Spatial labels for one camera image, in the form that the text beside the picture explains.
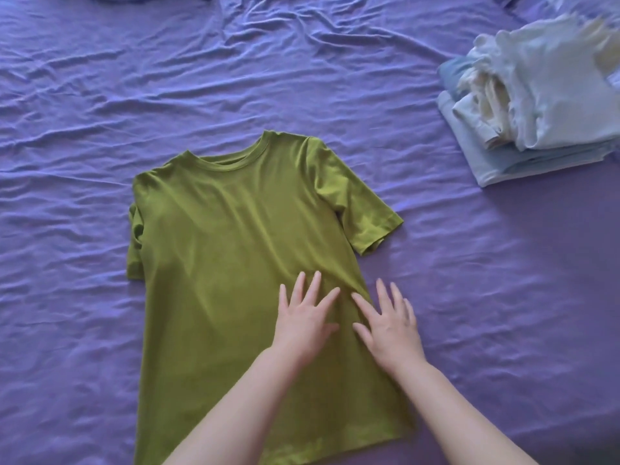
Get green garment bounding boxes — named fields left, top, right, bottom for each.
left=127, top=130, right=417, bottom=465

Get person's left forearm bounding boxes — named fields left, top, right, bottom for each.
left=162, top=348, right=304, bottom=465

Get pale yellow garment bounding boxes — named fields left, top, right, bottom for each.
left=457, top=19, right=620, bottom=136

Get light blue denim jeans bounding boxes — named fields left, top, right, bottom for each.
left=438, top=56, right=619, bottom=175

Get person's right forearm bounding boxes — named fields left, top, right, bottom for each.
left=395, top=360, right=539, bottom=465

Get person's left hand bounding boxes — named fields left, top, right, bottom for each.
left=270, top=271, right=342, bottom=369

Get person's right hand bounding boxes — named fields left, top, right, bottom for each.
left=350, top=278, right=428, bottom=375

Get purple sheet bed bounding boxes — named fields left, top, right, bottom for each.
left=0, top=0, right=620, bottom=465

